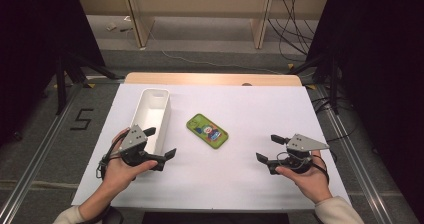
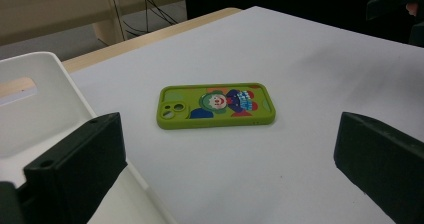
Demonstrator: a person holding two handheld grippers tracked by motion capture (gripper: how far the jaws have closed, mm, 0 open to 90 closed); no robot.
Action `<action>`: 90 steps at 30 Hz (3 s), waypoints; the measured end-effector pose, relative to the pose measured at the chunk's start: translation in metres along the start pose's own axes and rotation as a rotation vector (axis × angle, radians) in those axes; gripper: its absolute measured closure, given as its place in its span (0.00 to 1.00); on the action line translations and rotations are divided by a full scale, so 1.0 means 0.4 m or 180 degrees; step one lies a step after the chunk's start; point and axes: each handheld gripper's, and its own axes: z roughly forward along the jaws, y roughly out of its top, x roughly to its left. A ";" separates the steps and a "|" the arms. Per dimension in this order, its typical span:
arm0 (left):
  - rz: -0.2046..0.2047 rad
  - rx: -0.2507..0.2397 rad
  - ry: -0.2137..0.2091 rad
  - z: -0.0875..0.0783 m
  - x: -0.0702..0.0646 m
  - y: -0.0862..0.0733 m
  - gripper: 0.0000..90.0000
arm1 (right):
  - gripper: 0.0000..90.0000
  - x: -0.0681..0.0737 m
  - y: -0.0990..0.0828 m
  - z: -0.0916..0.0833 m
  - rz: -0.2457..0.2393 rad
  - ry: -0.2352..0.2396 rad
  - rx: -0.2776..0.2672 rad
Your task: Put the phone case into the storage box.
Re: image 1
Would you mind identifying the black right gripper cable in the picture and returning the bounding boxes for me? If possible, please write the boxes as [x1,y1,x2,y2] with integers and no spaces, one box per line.
[275,150,331,186]

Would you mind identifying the green cartoon phone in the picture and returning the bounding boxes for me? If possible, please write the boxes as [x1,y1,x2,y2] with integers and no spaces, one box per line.
[185,112,230,151]

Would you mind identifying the person's left hand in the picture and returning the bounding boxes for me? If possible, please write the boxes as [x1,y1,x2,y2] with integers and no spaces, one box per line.
[99,127,159,191]

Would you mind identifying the black floor cables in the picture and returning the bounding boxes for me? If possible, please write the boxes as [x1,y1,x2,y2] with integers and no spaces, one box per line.
[311,95,360,146]

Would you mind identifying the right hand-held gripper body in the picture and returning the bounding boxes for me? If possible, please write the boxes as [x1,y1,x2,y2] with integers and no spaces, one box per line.
[266,133,331,176]

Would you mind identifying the dark round object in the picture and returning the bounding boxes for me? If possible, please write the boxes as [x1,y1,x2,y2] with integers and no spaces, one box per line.
[99,205,125,224]

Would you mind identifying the white table sheet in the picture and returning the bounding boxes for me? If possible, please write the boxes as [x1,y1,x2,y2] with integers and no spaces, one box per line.
[71,82,352,212]

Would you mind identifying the aluminium floor rail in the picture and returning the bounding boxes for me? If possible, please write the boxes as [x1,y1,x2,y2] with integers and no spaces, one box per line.
[314,83,395,224]
[0,83,85,224]

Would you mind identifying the white oblong storage box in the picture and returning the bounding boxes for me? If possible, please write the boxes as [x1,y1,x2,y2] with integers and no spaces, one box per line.
[128,87,172,156]

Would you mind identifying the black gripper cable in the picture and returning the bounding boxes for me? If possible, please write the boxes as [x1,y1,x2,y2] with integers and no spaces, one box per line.
[95,135,132,180]
[275,150,331,186]

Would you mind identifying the dark curtain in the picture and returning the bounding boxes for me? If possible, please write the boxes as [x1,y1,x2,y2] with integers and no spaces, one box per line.
[305,0,424,216]
[0,0,107,147]

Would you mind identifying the light wooden shelf unit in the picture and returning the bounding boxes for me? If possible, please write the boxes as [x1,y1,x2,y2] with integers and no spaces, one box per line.
[75,0,332,50]

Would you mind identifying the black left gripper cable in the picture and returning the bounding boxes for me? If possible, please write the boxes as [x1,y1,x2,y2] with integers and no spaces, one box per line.
[95,135,132,180]

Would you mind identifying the person's right hand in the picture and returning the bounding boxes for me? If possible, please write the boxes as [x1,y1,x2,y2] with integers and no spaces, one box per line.
[274,149,334,204]

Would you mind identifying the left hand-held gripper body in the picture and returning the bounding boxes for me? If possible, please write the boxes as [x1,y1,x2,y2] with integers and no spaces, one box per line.
[118,124,167,172]

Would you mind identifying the black metal stand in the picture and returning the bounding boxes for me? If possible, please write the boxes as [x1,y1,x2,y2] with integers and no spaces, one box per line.
[54,49,127,116]
[285,51,342,116]

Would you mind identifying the bundle of black hanging cables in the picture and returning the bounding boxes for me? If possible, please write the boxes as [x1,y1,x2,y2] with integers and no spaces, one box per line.
[267,0,318,64]

